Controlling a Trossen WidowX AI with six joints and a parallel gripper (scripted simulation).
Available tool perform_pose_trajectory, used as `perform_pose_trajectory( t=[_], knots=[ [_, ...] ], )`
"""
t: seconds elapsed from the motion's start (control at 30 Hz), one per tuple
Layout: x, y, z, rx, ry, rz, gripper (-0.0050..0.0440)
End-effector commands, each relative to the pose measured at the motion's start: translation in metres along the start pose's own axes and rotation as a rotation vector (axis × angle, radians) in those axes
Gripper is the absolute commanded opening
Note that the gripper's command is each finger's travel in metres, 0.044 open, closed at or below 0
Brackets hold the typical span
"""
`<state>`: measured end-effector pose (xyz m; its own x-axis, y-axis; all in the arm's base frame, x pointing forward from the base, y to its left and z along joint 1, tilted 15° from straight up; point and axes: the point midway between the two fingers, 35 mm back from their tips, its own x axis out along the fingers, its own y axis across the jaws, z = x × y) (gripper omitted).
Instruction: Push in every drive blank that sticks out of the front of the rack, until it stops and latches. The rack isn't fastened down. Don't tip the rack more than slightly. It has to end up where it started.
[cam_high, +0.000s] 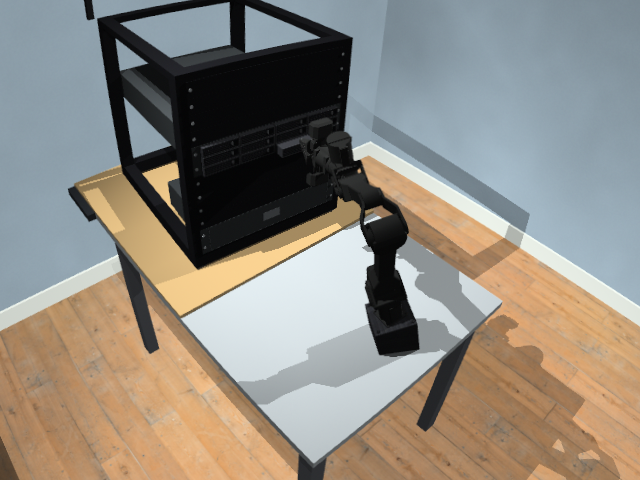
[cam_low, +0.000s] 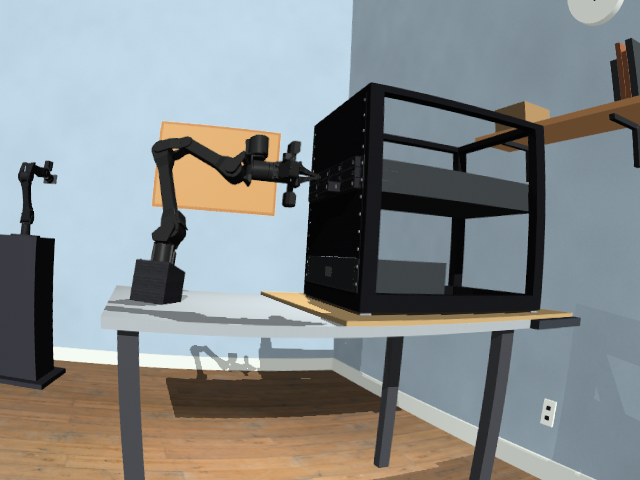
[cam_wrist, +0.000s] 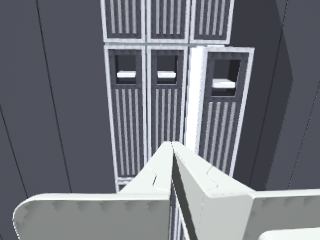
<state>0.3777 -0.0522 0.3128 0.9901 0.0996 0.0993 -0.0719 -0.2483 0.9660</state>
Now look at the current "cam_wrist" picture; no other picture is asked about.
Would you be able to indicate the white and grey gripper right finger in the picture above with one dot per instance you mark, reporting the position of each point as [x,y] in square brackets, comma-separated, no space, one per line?
[214,206]

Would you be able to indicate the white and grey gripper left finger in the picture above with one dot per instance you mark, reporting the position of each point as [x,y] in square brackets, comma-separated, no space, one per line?
[140,211]

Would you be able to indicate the black rack frame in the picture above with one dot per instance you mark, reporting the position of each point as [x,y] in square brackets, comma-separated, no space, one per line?
[55,132]

